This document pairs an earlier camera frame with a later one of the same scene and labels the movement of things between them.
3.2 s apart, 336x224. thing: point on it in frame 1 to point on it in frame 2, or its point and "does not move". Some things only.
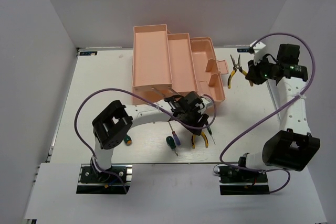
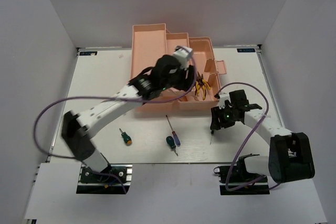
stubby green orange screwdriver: x=127 y=140 does not move
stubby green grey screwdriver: x=171 y=143 does not move
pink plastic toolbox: x=166 y=65 does not move
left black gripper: x=198 y=115 to x=185 y=83
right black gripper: x=252 y=74 to x=217 y=113
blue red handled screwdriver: x=176 y=137 does not move
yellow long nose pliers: x=193 y=138 to x=200 y=81
